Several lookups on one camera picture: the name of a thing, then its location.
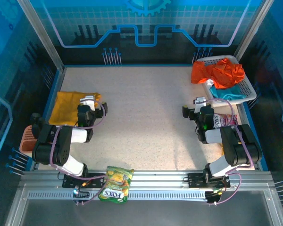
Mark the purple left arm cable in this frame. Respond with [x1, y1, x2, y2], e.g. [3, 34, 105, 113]
[49, 97, 109, 207]

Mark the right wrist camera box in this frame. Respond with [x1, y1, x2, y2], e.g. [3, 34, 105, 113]
[194, 97, 207, 113]

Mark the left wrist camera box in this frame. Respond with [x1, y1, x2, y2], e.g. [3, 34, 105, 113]
[79, 95, 95, 111]

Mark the yellow folded t-shirt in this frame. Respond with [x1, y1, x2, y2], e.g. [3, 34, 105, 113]
[49, 91, 102, 127]

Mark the white plastic laundry basket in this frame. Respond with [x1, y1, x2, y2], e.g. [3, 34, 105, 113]
[192, 55, 258, 108]

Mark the purple Fox's candy bag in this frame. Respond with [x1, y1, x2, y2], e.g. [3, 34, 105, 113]
[213, 113, 238, 129]

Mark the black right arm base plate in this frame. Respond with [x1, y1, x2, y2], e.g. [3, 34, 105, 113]
[187, 173, 231, 189]

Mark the aluminium mounting rail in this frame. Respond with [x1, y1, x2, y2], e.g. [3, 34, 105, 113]
[21, 169, 274, 192]

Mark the green Fox's candy bag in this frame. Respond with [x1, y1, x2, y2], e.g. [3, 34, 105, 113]
[98, 166, 134, 204]

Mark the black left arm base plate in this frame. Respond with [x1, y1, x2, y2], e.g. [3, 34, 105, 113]
[62, 173, 107, 189]

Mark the black knife handle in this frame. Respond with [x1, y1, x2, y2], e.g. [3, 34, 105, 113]
[30, 113, 47, 132]

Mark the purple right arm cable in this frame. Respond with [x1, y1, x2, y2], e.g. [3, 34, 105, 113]
[202, 98, 254, 206]

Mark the terracotta knife block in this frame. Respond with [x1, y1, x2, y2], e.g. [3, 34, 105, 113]
[19, 125, 38, 156]

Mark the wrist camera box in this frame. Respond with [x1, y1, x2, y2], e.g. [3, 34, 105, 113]
[79, 95, 95, 111]
[194, 97, 207, 113]

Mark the teal t-shirt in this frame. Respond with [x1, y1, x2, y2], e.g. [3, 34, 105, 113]
[209, 84, 247, 101]

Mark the slotted grey cable duct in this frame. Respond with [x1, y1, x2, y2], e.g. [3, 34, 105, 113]
[27, 191, 208, 201]

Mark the aluminium frame post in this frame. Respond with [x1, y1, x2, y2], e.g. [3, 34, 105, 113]
[16, 0, 66, 72]
[233, 0, 274, 62]

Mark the orange t-shirt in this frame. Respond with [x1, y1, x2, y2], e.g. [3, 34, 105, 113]
[191, 58, 246, 89]

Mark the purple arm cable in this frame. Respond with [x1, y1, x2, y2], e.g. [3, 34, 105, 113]
[49, 97, 109, 207]
[202, 98, 254, 206]

